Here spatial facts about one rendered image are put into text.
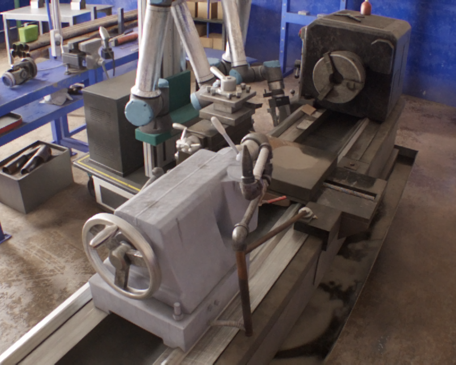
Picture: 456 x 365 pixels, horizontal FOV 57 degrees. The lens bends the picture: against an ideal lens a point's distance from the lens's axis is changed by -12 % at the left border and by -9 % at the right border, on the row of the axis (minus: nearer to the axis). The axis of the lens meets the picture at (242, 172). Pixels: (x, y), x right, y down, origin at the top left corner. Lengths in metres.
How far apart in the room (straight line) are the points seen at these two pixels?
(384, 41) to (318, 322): 1.37
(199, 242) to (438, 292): 1.88
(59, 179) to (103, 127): 0.76
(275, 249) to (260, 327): 0.34
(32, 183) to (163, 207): 2.27
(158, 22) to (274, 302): 1.36
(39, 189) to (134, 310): 2.26
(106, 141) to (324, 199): 1.62
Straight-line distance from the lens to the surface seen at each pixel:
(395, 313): 2.54
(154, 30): 2.14
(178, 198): 1.09
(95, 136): 2.96
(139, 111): 2.25
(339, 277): 2.06
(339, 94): 2.29
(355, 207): 1.65
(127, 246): 1.03
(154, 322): 1.14
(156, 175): 1.28
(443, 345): 2.48
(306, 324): 1.83
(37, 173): 3.27
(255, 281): 1.35
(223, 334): 1.20
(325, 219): 1.56
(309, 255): 1.47
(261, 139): 1.47
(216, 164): 1.23
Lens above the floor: 1.75
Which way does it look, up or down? 30 degrees down
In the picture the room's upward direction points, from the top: 2 degrees clockwise
